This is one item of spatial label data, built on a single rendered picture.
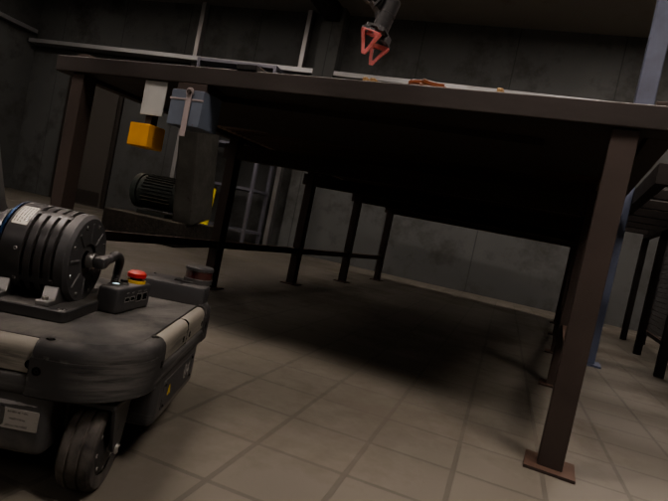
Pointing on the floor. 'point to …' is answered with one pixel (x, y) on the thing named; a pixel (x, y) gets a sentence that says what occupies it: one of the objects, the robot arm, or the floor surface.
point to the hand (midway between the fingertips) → (368, 57)
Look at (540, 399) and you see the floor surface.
